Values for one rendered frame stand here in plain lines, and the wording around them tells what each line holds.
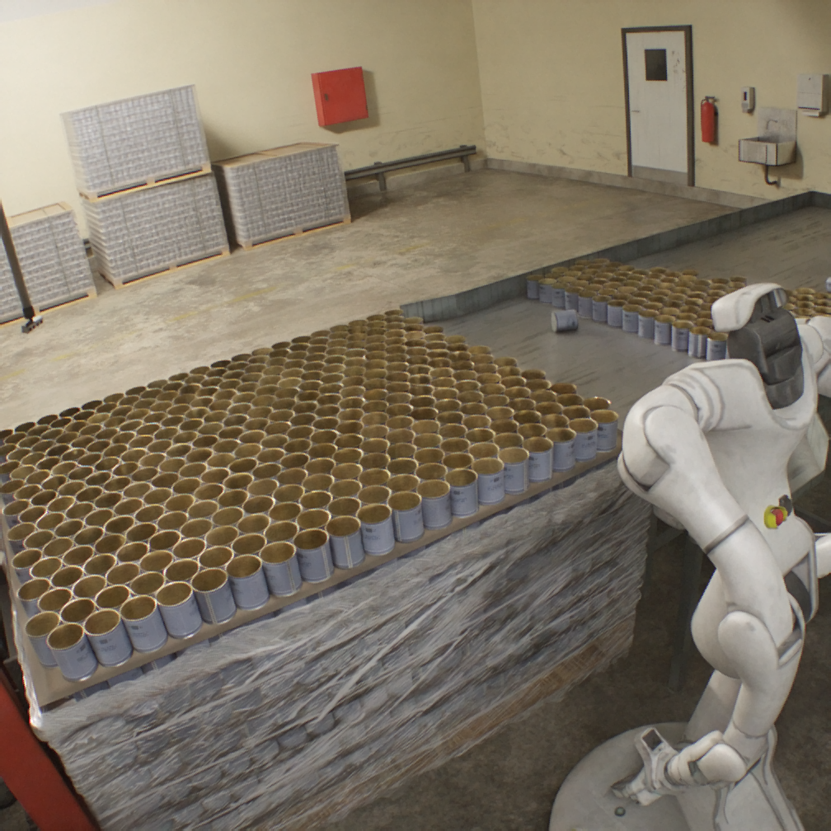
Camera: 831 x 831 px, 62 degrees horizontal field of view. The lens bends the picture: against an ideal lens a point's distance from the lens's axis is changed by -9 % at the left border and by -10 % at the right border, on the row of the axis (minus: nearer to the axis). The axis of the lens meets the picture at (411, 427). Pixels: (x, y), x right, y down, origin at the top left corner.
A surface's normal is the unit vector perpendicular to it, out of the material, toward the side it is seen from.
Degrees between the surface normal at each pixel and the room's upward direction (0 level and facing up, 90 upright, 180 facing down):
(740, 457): 98
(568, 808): 35
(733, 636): 86
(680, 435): 41
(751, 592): 79
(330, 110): 90
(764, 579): 58
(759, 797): 45
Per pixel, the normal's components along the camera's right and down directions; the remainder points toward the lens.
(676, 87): -0.84, 0.34
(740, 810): 0.33, -0.38
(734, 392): -0.54, 0.32
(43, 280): 0.54, 0.31
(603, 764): -0.12, -0.88
